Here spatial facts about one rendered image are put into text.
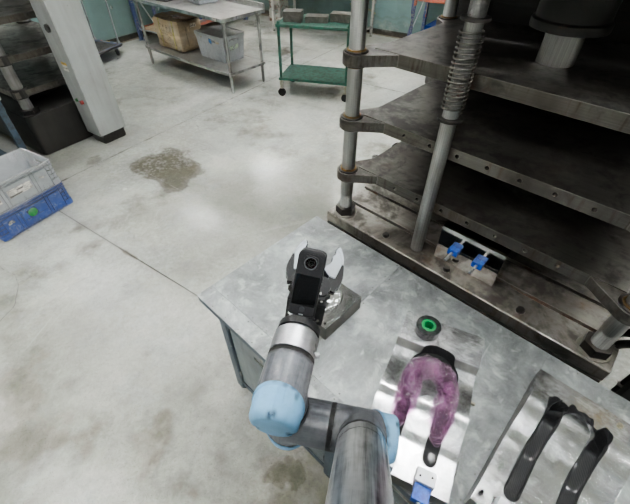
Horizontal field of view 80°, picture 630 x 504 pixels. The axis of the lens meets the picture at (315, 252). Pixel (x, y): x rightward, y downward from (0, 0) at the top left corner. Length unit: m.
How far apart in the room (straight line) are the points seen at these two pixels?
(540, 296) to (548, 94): 0.80
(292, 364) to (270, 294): 0.97
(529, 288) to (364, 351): 0.77
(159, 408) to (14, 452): 0.68
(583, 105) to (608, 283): 0.58
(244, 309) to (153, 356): 1.08
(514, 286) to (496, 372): 0.45
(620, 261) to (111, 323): 2.61
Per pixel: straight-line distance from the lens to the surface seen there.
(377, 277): 1.60
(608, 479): 1.32
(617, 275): 1.62
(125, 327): 2.67
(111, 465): 2.27
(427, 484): 1.16
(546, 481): 1.27
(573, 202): 1.44
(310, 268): 0.61
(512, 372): 1.48
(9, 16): 4.60
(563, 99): 1.37
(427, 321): 1.31
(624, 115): 1.35
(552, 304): 1.77
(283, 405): 0.55
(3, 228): 3.72
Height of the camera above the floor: 1.97
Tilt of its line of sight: 44 degrees down
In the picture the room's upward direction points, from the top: straight up
